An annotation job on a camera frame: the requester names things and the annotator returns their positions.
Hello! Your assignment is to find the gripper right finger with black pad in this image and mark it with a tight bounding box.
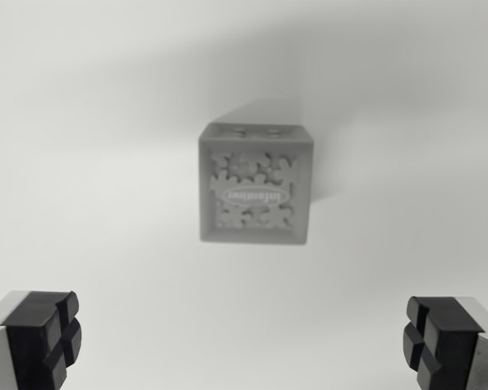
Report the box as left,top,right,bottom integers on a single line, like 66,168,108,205
402,295,488,390

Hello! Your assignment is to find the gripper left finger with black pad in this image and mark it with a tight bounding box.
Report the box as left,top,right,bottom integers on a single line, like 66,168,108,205
0,289,83,390

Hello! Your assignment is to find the grey embossed rubber cube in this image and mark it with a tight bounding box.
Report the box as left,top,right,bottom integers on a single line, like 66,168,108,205
198,121,315,247

